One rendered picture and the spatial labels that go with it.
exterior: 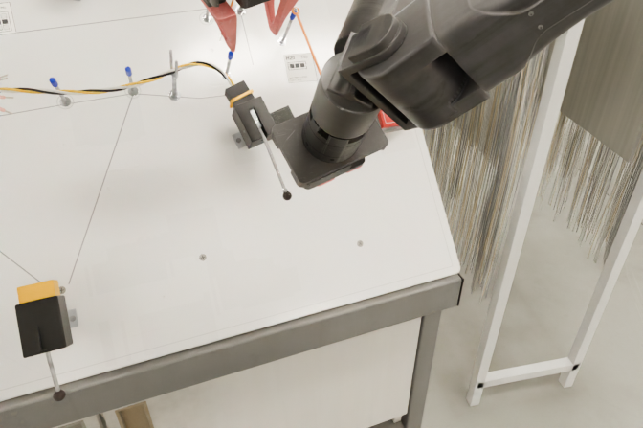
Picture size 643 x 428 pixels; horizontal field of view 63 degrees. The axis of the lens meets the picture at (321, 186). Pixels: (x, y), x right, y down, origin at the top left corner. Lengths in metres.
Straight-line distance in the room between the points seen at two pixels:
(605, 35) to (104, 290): 1.32
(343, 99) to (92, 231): 0.48
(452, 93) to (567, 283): 1.97
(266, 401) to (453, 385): 0.97
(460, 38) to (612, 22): 1.23
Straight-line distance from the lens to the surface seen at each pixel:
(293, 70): 0.88
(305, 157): 0.51
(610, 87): 1.57
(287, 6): 0.60
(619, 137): 1.55
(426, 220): 0.89
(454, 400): 1.83
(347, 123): 0.43
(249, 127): 0.74
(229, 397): 0.96
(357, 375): 1.04
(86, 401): 0.83
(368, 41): 0.38
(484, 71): 0.37
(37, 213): 0.82
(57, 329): 0.71
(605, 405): 1.97
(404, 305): 0.88
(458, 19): 0.35
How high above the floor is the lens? 1.47
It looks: 34 degrees down
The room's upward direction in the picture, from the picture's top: straight up
